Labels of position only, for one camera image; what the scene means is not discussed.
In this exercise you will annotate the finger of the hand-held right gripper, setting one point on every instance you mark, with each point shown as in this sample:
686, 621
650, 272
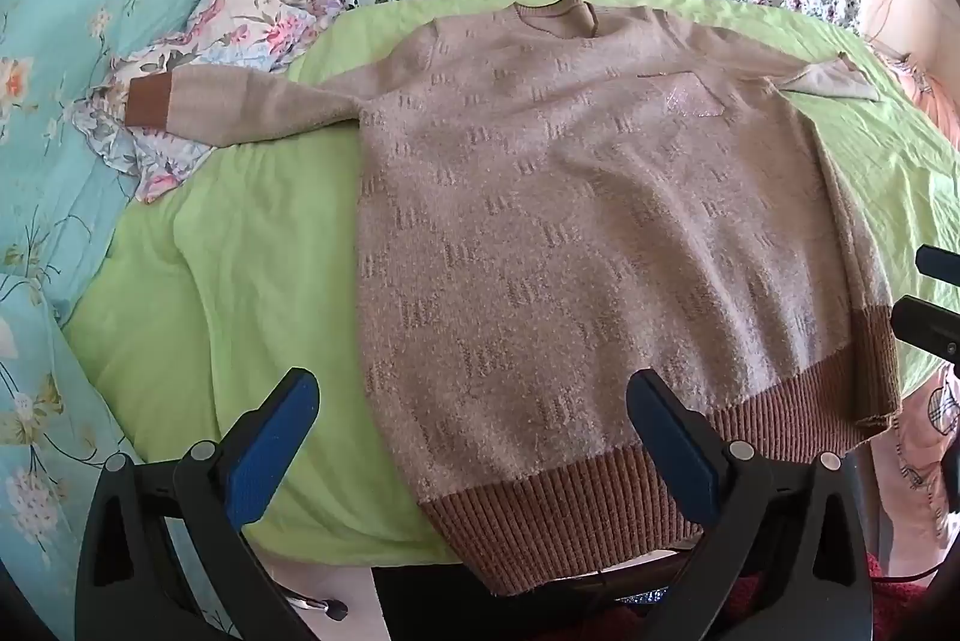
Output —
943, 266
930, 324

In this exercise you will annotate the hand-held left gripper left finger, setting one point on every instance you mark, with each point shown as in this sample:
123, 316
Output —
274, 442

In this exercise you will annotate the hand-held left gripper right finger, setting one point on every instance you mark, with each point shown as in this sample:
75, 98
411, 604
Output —
675, 453

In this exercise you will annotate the beige knit sweater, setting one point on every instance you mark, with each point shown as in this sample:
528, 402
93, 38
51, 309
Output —
562, 236

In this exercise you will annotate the pink printed cloth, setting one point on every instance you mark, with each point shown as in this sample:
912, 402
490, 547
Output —
922, 461

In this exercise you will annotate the peach cloth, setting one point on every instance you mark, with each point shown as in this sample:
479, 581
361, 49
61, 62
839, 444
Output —
930, 93

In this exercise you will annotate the light green bed sheet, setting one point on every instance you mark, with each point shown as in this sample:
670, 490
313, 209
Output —
225, 251

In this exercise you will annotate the pastel floral pillow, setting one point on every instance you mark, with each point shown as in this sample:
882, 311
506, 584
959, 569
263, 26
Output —
225, 26

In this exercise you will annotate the teal floral quilt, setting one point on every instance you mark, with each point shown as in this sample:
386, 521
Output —
75, 48

